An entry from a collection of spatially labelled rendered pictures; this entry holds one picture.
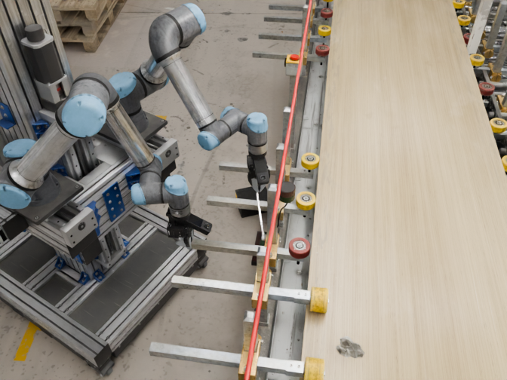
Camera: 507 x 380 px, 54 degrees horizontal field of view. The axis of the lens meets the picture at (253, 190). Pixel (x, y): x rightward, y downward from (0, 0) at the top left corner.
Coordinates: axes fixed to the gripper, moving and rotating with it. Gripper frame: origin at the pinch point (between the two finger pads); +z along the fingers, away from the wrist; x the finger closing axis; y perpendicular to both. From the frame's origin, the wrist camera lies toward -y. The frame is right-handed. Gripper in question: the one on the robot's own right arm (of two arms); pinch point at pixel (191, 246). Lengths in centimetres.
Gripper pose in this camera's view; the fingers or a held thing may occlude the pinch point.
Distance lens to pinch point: 197.5
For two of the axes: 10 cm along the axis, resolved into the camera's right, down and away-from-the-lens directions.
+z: 0.1, 7.2, 7.0
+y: -9.9, -1.0, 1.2
